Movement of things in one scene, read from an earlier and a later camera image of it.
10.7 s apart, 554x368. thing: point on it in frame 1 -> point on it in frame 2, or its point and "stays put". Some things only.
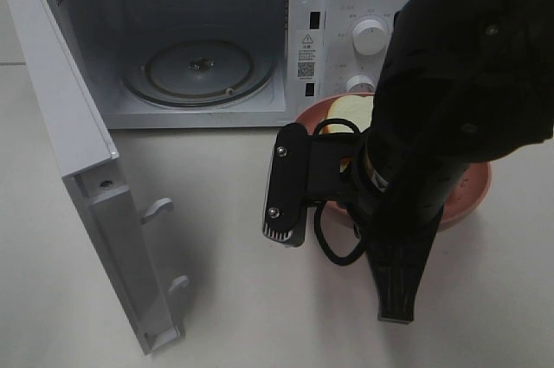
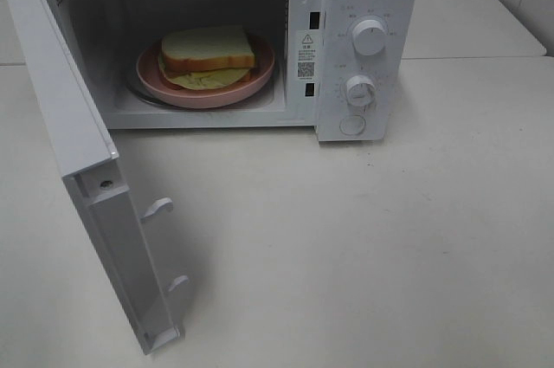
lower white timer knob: [360, 83] stays put
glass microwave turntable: [197, 73] -> [135, 92]
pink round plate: [467, 196] -> [153, 84]
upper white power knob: [370, 37] stays put
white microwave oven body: [187, 41] stays put
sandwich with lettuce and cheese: [357, 109] -> [205, 57]
